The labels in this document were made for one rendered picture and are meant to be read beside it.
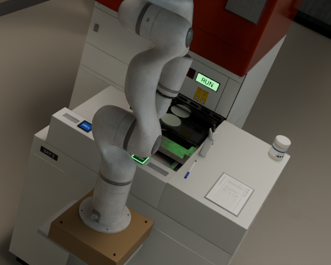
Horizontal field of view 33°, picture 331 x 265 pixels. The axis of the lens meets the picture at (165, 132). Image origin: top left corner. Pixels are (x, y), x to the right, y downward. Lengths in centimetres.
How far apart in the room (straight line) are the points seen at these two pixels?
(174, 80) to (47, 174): 77
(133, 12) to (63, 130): 85
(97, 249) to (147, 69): 64
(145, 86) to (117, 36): 112
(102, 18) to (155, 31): 123
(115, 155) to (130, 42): 100
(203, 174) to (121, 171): 51
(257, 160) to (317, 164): 216
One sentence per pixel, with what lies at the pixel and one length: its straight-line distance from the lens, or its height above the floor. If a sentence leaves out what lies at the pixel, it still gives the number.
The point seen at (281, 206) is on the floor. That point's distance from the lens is 399.
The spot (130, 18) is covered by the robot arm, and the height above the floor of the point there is 165.
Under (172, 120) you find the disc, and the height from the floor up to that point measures 90.
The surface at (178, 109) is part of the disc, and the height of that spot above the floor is 90.
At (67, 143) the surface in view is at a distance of 233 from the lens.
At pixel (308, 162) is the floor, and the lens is 459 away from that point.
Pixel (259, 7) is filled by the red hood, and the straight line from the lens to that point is 239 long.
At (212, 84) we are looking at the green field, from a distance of 262.
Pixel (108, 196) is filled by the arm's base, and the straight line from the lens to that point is 191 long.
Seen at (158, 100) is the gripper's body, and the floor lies 125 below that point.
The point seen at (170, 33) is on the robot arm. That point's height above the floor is 166.
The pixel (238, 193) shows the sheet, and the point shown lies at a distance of 225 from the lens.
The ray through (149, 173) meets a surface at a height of 96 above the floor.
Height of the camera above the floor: 230
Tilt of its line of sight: 33 degrees down
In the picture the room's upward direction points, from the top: 21 degrees clockwise
